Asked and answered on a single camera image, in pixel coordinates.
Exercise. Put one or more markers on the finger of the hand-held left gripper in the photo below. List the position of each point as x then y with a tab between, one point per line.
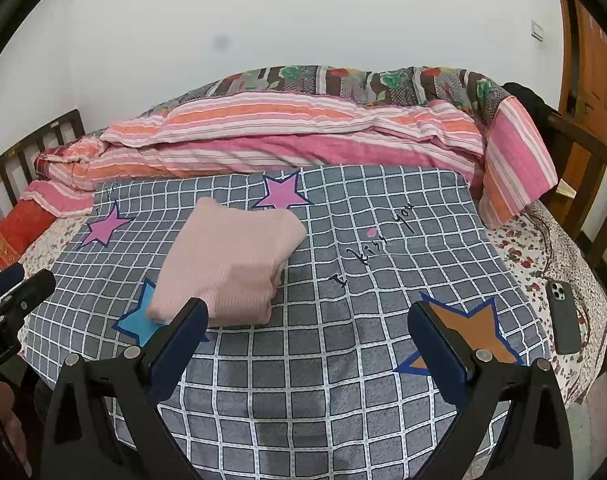
33	287
3	277

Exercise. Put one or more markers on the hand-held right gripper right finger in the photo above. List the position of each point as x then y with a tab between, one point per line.
433	345

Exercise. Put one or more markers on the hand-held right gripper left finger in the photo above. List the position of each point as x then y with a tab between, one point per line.
183	340

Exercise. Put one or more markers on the pink knit sweater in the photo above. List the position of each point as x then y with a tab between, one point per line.
228	260

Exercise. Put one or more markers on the person's left forearm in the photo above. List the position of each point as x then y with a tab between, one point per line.
11	430

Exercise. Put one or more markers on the red pillow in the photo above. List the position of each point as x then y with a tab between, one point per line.
18	235

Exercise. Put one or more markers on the pink pillow towel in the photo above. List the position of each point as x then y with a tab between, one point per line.
58	200

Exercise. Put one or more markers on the grey checked star blanket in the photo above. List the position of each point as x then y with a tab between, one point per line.
308	360

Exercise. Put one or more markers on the dark smartphone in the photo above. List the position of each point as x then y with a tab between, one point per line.
563	317

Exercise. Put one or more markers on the dark wooden headboard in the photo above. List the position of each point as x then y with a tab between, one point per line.
33	145

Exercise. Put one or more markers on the dark wooden footboard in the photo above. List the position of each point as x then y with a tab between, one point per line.
588	175

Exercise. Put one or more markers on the pink orange striped quilt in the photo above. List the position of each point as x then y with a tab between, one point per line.
308	135

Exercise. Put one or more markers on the black clothing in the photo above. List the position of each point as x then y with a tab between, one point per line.
528	102

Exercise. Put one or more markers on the brown floral quilt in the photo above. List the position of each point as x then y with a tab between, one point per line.
333	80

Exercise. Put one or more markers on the orange wooden door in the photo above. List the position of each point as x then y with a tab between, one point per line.
591	75

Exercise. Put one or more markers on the white wall switch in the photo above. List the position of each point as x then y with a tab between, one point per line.
537	30

